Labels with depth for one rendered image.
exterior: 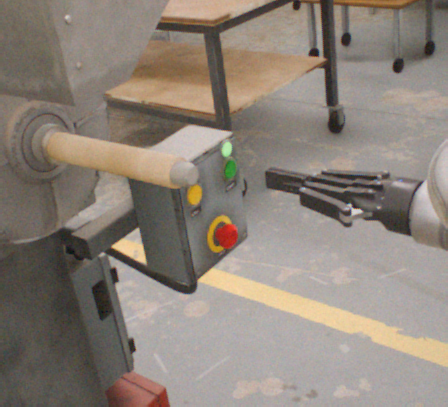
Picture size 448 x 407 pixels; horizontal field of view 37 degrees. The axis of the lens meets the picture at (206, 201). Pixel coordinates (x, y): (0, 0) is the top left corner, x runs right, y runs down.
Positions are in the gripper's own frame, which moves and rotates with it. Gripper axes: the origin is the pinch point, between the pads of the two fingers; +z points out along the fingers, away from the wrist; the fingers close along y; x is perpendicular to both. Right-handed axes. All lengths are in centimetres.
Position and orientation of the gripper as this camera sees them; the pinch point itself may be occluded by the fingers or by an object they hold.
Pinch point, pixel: (288, 181)
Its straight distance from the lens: 100.6
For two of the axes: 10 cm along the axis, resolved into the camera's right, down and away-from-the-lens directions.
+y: 6.1, -4.5, 6.5
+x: -1.4, -8.7, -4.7
